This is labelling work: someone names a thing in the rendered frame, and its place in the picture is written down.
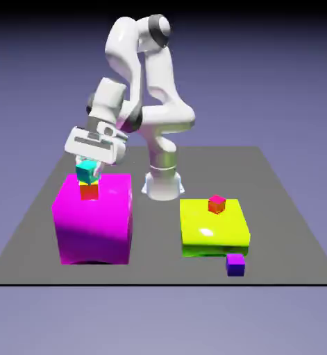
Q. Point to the large yellow box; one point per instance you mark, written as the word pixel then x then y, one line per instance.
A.
pixel 213 230

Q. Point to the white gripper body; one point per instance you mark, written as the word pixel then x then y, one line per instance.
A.
pixel 96 147

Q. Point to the small purple cube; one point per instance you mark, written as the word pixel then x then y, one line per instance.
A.
pixel 235 265

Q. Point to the large magenta box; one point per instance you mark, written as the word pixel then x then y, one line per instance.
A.
pixel 93 222

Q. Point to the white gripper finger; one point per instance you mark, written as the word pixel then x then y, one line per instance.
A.
pixel 79 160
pixel 98 168

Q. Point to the small orange cube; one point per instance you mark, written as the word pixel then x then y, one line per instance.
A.
pixel 89 191

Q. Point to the small cyan cube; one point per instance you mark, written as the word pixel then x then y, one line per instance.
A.
pixel 86 171

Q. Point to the small red cube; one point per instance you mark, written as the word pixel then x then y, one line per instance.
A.
pixel 216 204

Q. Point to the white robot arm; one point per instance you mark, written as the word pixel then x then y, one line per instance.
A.
pixel 157 83

